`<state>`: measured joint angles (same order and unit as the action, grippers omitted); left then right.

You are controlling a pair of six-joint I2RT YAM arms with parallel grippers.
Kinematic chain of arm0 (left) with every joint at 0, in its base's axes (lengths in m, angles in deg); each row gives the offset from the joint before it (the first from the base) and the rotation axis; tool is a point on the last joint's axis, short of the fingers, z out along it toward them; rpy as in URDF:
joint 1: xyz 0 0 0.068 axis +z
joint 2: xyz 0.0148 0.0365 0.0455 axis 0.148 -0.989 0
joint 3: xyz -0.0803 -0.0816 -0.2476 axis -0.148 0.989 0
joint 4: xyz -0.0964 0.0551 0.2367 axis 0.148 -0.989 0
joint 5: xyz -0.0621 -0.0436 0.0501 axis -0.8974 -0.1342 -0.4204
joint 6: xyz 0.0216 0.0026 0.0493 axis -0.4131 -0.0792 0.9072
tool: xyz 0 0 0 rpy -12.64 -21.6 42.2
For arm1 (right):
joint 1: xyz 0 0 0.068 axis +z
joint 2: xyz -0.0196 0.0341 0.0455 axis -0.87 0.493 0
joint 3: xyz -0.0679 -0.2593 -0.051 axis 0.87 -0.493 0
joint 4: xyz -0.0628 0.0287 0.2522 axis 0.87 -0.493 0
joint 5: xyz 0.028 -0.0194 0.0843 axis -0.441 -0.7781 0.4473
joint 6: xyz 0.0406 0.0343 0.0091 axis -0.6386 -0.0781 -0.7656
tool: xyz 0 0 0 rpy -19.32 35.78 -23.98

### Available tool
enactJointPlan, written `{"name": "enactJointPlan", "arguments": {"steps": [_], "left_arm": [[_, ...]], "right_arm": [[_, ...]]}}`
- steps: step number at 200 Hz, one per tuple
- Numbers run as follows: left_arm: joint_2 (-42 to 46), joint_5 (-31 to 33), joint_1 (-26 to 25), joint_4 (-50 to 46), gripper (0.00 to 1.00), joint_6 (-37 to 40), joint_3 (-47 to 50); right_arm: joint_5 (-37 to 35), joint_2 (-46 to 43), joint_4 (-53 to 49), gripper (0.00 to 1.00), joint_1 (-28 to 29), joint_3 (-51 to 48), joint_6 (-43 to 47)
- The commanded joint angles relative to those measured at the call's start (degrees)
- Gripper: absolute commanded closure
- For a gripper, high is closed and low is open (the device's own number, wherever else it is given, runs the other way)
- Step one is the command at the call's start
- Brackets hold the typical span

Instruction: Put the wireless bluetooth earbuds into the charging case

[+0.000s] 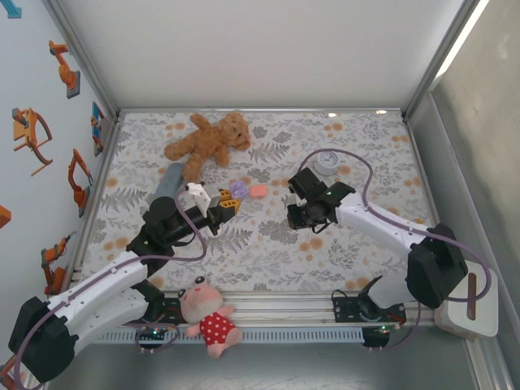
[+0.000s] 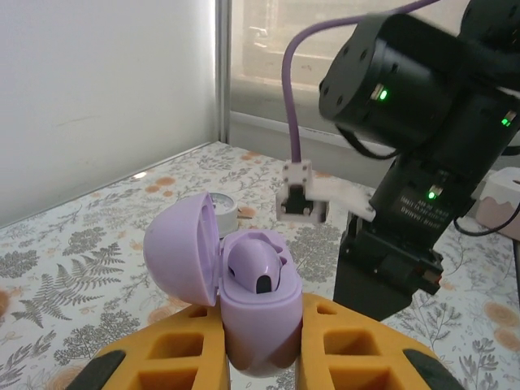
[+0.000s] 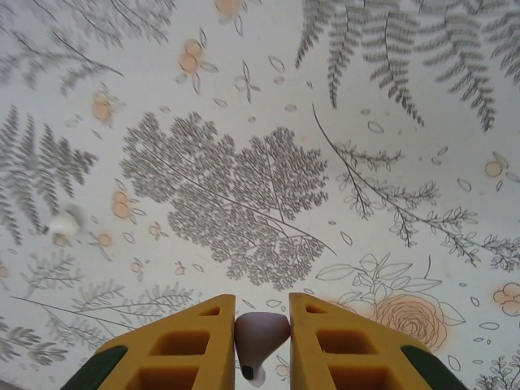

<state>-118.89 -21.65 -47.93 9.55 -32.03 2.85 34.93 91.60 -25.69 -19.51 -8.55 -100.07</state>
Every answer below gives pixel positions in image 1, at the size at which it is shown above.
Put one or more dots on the orange gripper claw sticker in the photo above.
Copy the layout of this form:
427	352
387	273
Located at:
28	130

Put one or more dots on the aluminium side rail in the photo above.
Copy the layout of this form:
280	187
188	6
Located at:
418	162
105	162

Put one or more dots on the pink plush toy red dress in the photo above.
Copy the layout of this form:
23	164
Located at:
215	325

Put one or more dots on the small black controller board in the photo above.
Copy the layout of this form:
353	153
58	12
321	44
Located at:
375	337
156	332

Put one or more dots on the aluminium frame post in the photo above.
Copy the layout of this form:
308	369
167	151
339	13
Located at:
84	57
442	57

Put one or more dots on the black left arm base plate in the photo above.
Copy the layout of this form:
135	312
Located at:
170	306

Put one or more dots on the small orange block sticker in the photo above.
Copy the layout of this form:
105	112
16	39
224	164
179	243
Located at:
4	215

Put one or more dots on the salmon pink earbud case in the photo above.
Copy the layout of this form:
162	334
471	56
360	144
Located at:
258	191

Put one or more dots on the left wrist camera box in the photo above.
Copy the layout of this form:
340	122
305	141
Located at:
199	190

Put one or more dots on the aluminium front rail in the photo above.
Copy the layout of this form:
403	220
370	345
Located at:
284	310

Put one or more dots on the purple earbud case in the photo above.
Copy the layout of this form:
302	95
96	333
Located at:
239	189

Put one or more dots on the white tissue box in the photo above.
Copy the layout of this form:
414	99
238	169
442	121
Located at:
483	321

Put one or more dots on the floral table mat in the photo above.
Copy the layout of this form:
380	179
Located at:
235	280

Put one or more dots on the brown teddy bear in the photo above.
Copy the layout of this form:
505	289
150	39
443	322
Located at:
207	142

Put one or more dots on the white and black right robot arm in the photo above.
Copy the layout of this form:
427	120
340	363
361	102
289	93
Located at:
436	268

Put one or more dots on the blue wall sticker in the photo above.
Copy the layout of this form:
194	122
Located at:
12	10

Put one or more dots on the blue-grey pouch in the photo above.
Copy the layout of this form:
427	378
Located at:
172	178

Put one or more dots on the aluminium back rail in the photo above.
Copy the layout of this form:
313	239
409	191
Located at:
260	109

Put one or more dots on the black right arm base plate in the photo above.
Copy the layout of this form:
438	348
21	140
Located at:
345	308

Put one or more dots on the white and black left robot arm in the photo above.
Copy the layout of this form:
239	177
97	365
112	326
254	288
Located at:
93	300

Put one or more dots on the white alarm clock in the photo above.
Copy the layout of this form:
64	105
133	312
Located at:
327	162

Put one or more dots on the blue and orange machine sticker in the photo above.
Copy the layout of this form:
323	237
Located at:
97	122

